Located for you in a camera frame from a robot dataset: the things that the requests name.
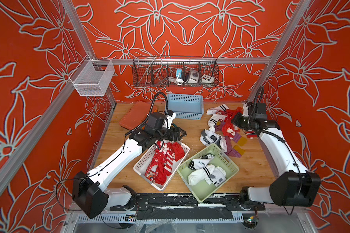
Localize white wire mesh basket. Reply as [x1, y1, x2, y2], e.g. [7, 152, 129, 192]
[69, 57, 115, 97]

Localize blue white charger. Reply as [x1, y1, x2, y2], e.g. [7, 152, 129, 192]
[176, 69, 183, 80]

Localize red santa sock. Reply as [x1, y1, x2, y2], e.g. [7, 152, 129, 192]
[222, 107, 241, 139]
[145, 141, 167, 185]

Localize white striped sock at back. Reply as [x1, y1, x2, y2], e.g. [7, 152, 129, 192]
[207, 104, 229, 115]

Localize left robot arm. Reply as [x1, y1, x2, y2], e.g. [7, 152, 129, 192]
[72, 127, 187, 218]

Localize black wire wall basket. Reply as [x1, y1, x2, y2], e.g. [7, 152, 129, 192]
[132, 55, 219, 87]

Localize white round socket adapter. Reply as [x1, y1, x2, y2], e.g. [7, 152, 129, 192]
[186, 70, 199, 84]

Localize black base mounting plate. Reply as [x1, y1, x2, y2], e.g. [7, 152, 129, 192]
[108, 193, 265, 220]

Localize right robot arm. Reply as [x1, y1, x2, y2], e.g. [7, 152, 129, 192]
[232, 113, 321, 209]

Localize red white striped sock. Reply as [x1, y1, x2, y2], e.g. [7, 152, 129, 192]
[163, 142, 175, 176]

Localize red christmas sock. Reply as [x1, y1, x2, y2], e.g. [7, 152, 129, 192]
[172, 142, 185, 162]

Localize orange plastic tool case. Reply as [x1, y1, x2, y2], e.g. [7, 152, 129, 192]
[119, 101, 151, 130]

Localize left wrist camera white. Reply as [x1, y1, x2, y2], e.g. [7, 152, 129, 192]
[163, 110, 176, 129]

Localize purple sock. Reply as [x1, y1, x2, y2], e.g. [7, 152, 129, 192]
[215, 122, 248, 158]

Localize white sock black stripes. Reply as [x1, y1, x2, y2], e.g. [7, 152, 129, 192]
[188, 165, 215, 186]

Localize blue perforated plastic basket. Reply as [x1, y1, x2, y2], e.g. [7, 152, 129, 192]
[167, 94, 204, 120]

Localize green perforated plastic basket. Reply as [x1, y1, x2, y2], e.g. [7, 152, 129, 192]
[177, 143, 239, 203]

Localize white perforated plastic basket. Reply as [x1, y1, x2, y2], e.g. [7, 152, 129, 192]
[133, 140, 190, 191]

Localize white grey sport sock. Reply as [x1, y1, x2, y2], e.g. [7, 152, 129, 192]
[188, 154, 215, 170]
[200, 130, 227, 152]

